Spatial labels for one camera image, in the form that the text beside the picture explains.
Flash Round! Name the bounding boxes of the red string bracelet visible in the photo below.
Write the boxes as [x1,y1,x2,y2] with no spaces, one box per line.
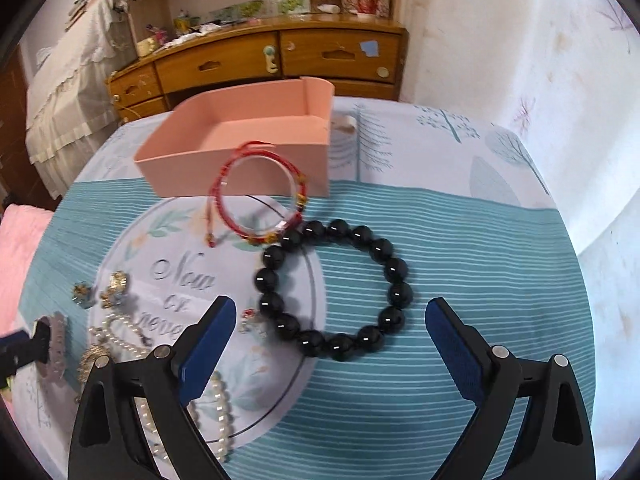
[204,140,308,248]

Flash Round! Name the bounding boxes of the white mug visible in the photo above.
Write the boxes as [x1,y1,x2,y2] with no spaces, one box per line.
[136,37,160,58]

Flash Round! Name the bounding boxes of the gold flower earrings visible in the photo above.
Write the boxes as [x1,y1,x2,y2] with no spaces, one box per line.
[99,270,128,309]

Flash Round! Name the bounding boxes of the yellow cable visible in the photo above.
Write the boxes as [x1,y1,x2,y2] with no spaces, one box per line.
[113,91,141,122]

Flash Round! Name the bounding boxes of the blue flower brooch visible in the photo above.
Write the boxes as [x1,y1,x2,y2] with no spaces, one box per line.
[72,282,94,310]

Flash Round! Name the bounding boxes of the black bead bracelet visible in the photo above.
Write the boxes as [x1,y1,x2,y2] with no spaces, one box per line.
[252,218,414,362]

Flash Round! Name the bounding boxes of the white lace cover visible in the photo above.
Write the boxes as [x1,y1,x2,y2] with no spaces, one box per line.
[25,0,137,198]

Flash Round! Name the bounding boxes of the long pearl necklace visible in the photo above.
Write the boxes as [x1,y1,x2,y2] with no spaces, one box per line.
[88,311,234,463]

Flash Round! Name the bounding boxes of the white floral curtain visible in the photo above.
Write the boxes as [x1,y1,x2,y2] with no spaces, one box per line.
[394,0,639,479]

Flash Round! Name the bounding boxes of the tree print tablecloth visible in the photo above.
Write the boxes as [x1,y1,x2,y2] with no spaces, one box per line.
[8,96,599,480]

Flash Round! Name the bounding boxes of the pink paper tray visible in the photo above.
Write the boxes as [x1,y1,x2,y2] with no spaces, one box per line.
[134,77,334,197]

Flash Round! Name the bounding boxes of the wooden desk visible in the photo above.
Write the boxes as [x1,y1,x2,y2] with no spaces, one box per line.
[106,14,409,122]

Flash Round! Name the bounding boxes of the pink quilt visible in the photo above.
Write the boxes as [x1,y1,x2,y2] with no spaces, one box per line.
[0,205,53,336]

